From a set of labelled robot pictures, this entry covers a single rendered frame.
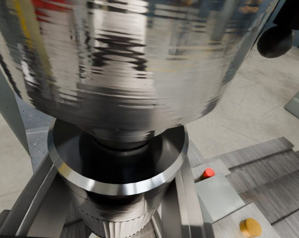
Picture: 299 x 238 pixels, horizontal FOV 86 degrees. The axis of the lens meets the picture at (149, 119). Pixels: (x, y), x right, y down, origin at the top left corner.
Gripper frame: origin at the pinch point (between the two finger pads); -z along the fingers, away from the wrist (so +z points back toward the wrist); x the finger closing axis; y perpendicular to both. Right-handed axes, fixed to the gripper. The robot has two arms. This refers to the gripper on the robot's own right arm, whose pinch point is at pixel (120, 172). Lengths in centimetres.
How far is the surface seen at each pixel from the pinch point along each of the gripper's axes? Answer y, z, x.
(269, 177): 29, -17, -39
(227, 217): 18.3, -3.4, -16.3
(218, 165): 18.2, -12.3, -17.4
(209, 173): 15.8, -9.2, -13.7
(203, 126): 121, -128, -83
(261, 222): 18.3, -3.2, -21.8
